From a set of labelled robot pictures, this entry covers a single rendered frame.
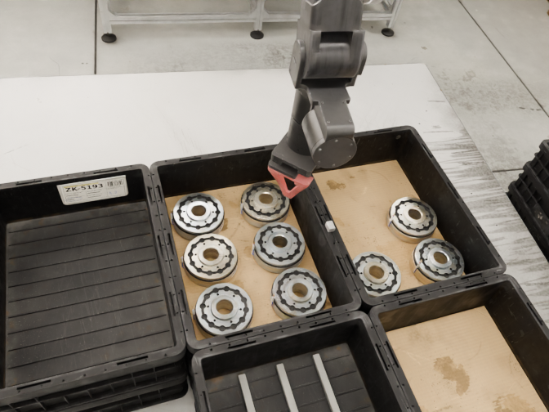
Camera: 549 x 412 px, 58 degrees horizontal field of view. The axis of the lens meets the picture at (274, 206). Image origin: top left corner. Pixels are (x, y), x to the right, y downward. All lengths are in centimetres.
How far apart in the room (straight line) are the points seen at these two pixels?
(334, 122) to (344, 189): 55
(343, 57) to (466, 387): 63
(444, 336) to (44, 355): 71
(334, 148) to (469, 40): 294
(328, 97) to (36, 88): 110
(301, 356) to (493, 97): 241
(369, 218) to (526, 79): 238
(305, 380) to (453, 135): 95
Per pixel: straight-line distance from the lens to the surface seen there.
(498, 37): 366
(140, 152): 135
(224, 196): 107
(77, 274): 100
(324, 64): 61
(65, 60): 287
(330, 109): 61
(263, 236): 98
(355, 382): 92
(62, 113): 149
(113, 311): 95
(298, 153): 72
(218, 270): 94
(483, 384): 100
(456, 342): 101
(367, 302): 87
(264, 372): 89
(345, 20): 60
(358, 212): 110
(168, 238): 89
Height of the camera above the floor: 167
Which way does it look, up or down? 52 degrees down
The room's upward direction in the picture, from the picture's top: 11 degrees clockwise
